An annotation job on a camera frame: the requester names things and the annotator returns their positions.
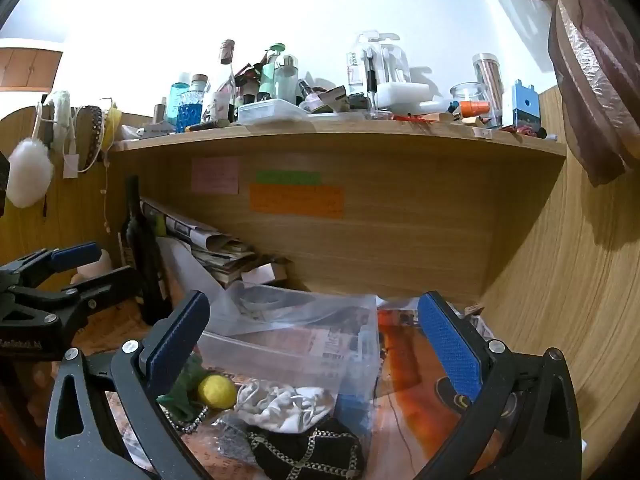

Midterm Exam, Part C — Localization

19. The round glass jar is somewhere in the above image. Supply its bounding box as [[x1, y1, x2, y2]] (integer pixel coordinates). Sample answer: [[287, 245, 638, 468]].
[[449, 82, 489, 114]]

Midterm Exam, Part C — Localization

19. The dark glass wine bottle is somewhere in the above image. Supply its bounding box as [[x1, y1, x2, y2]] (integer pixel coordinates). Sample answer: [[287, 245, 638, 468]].
[[119, 175, 169, 325]]

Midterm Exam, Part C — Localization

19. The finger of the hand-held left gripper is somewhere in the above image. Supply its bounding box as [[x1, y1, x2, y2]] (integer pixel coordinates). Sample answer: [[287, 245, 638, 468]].
[[9, 266, 147, 347], [0, 241, 103, 292]]

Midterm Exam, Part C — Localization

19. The black upright pen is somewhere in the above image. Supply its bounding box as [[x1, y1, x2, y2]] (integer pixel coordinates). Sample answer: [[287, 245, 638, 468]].
[[366, 57, 377, 119]]

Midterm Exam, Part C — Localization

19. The tall clear canister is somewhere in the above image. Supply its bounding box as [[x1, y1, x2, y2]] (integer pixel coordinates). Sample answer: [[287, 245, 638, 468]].
[[472, 53, 504, 127]]

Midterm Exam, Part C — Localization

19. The blue plastic box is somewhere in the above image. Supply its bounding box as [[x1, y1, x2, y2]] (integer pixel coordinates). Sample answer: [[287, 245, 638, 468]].
[[510, 79, 542, 129]]

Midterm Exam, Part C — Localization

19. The white fluffy pompom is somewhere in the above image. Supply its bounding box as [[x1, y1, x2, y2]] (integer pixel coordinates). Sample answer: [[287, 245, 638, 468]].
[[6, 137, 55, 209]]

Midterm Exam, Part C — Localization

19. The orange printed cloth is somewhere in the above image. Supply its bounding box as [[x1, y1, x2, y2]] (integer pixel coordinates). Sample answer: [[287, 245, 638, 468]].
[[372, 305, 502, 480]]

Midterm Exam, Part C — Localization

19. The blue packet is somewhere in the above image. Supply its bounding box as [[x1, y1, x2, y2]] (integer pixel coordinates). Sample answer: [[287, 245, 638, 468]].
[[337, 394, 372, 437]]

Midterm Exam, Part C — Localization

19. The stack of newspapers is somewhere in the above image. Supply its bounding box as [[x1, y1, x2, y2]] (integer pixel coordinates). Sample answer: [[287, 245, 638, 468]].
[[140, 196, 262, 289]]

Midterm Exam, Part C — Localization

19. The clear plastic blister package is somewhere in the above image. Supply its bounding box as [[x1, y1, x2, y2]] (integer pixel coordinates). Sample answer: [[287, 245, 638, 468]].
[[357, 31, 414, 86]]

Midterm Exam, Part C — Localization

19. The silver metal chain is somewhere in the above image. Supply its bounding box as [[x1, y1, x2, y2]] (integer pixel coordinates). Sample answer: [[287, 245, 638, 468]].
[[165, 405, 210, 436]]

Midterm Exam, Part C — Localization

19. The clear lidded plastic case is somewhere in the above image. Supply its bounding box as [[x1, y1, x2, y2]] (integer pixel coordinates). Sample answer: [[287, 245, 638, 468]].
[[237, 98, 310, 125]]

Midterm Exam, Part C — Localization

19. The wooden wall cabinet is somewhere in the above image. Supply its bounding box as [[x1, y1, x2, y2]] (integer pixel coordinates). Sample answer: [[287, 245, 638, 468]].
[[0, 47, 64, 94]]

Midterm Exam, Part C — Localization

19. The pink sticky note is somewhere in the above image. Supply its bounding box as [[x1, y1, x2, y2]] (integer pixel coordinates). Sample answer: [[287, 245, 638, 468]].
[[191, 156, 242, 195]]

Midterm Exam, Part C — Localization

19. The green sticky note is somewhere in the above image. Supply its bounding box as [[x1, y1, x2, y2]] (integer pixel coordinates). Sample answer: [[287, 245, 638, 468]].
[[255, 170, 322, 185]]

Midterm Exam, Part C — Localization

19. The orange sticky note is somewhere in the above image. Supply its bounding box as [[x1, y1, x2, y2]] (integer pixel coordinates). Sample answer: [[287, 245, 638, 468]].
[[249, 184, 346, 220]]

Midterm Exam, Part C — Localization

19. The blue patterned glass bottle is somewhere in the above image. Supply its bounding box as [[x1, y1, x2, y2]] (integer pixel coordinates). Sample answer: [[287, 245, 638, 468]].
[[177, 75, 209, 130]]

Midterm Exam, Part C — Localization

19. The clear plastic storage box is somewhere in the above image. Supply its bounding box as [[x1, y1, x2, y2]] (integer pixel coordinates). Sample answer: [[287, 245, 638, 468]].
[[197, 282, 384, 466]]

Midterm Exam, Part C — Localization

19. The white foam block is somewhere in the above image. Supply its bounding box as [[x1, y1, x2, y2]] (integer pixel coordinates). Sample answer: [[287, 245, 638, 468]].
[[375, 81, 434, 112]]

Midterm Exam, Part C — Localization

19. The pale pink object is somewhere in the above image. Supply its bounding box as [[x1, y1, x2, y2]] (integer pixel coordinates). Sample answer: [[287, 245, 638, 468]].
[[70, 249, 114, 285]]

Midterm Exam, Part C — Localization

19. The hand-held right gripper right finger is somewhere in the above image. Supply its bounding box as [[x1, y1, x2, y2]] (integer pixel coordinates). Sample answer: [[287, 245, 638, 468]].
[[414, 291, 584, 480]]

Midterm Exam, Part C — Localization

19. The wooden shelf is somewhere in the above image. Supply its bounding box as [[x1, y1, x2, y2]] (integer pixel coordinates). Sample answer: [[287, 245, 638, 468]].
[[106, 111, 569, 307]]

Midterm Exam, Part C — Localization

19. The yellow felt ball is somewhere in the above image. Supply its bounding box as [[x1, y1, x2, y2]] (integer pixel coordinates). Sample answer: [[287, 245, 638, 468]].
[[198, 374, 238, 409]]

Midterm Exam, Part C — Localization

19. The white crumpled cloth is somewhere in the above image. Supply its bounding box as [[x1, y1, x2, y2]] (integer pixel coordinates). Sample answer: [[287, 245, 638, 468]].
[[234, 379, 339, 435]]

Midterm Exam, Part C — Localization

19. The small cardboard box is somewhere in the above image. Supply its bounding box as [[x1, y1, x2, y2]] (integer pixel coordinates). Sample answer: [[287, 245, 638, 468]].
[[240, 259, 292, 289]]

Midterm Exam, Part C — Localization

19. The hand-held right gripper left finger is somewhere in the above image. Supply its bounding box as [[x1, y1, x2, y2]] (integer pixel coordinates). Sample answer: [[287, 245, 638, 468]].
[[44, 290, 213, 480]]

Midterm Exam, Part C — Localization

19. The green felt cloth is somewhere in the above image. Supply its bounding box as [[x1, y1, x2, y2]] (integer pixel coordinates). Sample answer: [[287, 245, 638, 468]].
[[156, 355, 207, 422]]

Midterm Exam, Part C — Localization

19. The yellow hair accessory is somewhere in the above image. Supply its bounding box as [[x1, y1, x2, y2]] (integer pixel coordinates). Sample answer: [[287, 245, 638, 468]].
[[102, 100, 123, 148]]

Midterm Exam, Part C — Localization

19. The teal liquid bottle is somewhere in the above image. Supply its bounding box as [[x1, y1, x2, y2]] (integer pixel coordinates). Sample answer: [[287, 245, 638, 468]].
[[170, 73, 193, 132]]

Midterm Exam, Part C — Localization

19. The white fluffy headband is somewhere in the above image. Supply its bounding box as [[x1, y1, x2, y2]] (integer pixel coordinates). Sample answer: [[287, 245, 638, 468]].
[[51, 91, 73, 147]]

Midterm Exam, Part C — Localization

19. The mint green bottle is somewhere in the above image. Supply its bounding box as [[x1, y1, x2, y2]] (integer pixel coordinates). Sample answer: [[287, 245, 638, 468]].
[[259, 43, 286, 102]]

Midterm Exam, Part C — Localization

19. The black pouch with chain pattern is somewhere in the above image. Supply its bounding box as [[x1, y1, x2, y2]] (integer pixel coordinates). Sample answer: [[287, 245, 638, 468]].
[[246, 417, 366, 480]]

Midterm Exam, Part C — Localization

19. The beaded headband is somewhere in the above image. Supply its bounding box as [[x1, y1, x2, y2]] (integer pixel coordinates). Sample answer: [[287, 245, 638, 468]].
[[80, 105, 105, 172]]

